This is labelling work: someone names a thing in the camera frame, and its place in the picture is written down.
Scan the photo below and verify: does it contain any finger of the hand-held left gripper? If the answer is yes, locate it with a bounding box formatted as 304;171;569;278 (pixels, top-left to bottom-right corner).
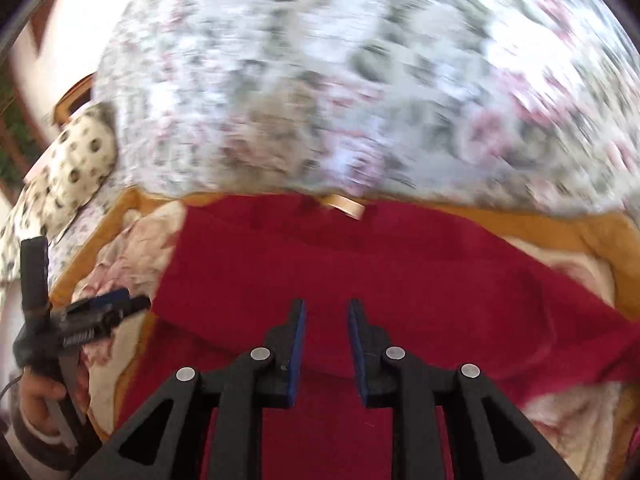
72;289;133;313
102;295;152;330

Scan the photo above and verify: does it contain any orange floral plush blanket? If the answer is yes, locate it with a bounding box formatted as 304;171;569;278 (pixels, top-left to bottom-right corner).
50;187;640;480

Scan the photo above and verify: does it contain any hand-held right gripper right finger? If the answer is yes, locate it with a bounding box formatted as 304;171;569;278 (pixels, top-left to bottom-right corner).
348;299;581;480

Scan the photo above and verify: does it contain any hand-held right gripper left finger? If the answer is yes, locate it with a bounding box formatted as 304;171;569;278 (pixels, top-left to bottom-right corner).
70;299;307;480

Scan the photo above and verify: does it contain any person's left hand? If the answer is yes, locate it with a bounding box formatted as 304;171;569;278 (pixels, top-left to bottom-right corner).
19;350;92;436

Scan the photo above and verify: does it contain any floral bedspread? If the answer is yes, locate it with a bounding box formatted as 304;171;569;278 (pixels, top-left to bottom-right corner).
47;0;640;281

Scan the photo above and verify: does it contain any grey cable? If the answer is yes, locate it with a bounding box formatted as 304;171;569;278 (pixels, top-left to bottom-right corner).
0;374;27;402

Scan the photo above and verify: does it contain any wooden window frame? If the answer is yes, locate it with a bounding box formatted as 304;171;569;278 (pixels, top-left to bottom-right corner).
0;72;32;186

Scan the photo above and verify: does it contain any cream dotted pillow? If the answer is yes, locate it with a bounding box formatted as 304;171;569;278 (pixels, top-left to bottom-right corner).
47;102;119;211
0;180;86;286

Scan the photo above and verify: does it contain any wooden chair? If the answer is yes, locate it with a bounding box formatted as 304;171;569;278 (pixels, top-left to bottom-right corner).
54;72;97;126

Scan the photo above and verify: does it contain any red fleece garment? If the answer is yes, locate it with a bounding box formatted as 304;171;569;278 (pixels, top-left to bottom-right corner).
115;194;640;480

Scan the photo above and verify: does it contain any person's left forearm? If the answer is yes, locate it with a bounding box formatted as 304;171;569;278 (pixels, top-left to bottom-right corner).
0;402;101;473

